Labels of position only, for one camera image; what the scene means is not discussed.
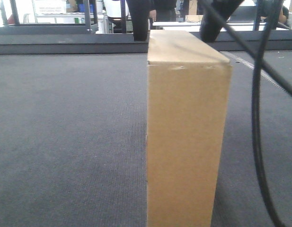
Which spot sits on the grey metal shelf rack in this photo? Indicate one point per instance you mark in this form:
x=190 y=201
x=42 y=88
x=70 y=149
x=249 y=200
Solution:
x=48 y=17

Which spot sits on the white work table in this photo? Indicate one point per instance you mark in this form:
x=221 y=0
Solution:
x=203 y=26

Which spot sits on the dark conveyor side rail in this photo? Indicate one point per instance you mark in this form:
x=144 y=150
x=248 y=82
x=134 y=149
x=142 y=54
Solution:
x=123 y=43

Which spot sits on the tall brown cardboard box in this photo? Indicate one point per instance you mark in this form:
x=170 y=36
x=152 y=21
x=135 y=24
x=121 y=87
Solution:
x=188 y=88

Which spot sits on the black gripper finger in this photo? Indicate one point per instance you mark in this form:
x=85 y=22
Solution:
x=139 y=11
x=217 y=11

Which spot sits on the standing person in black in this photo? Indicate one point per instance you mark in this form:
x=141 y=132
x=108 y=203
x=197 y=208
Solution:
x=163 y=10

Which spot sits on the white humanoid robot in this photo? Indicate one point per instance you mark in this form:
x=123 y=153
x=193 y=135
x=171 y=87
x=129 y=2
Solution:
x=117 y=12

